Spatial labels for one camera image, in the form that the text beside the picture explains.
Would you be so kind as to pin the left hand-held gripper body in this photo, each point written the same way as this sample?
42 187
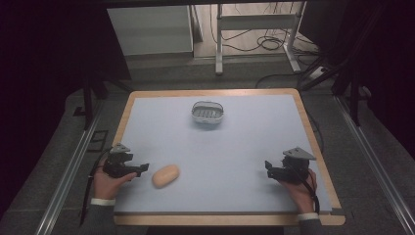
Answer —
117 162

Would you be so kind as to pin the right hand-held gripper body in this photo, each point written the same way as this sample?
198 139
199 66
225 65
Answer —
292 166

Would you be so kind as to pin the tan bread roll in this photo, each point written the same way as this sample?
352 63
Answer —
165 175

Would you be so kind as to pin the white soap dish basket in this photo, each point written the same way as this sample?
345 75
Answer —
207 111

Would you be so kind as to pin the person's left hand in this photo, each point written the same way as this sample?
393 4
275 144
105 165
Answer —
107 185

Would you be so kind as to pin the person's right hand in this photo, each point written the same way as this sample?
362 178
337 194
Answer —
301 192

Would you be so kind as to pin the light blue table mat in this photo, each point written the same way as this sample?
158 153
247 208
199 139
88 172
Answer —
215 156

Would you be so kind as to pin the black metal stand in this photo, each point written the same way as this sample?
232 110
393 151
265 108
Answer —
93 88
345 78

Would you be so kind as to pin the grey cabinet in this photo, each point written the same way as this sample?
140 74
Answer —
153 29

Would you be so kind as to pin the aluminium rail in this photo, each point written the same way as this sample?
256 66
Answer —
375 163
67 176

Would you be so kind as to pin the white metal desk frame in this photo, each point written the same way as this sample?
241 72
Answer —
257 29

